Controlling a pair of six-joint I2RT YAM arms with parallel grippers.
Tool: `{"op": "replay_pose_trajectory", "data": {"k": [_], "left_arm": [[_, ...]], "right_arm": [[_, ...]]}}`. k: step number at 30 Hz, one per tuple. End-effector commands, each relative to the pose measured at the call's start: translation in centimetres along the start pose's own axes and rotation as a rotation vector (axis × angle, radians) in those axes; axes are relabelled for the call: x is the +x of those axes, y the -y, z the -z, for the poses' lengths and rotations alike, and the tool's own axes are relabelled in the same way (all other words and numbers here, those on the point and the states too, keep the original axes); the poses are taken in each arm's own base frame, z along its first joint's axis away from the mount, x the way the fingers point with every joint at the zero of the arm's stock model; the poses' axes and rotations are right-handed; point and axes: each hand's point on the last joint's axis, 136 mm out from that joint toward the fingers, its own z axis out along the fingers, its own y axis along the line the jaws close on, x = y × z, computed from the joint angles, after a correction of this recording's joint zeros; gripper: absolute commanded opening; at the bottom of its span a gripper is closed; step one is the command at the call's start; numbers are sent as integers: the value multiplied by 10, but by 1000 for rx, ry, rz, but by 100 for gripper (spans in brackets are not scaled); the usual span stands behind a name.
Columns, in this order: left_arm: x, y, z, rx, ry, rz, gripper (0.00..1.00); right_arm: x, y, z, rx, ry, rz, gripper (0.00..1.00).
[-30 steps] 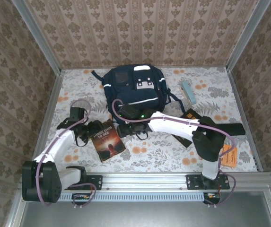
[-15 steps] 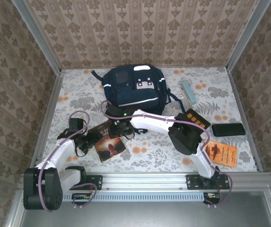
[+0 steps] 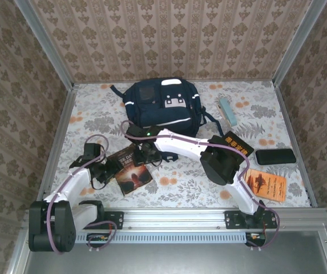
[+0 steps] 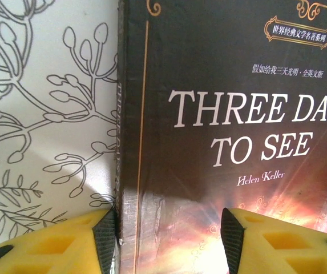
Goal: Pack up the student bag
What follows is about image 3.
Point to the floral table cover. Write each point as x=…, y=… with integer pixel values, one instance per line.
x=180, y=194

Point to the aluminium table side rail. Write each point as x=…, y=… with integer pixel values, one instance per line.
x=285, y=114

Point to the black pencil case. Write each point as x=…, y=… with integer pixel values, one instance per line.
x=276, y=156

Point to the grey metal panel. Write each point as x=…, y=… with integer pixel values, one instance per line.
x=180, y=259

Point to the orange book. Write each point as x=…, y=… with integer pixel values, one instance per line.
x=268, y=187

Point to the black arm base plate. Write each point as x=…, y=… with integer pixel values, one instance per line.
x=231, y=219
x=117, y=219

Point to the aluminium frame post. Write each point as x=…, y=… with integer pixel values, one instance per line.
x=298, y=40
x=44, y=40

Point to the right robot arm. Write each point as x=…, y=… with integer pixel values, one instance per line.
x=180, y=145

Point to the navy blue backpack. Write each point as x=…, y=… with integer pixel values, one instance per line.
x=157, y=114

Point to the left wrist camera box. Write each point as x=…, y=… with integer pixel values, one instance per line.
x=92, y=151

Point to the light blue book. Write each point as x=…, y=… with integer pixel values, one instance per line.
x=229, y=111

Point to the dark brown book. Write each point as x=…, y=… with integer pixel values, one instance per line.
x=131, y=179

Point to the aluminium front rail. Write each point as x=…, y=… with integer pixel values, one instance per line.
x=174, y=218

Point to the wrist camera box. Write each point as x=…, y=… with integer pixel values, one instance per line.
x=92, y=151
x=143, y=149

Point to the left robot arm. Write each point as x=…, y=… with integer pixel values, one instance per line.
x=66, y=185

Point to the black book gold text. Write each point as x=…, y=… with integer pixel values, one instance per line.
x=237, y=145

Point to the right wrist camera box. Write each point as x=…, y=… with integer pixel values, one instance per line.
x=143, y=149

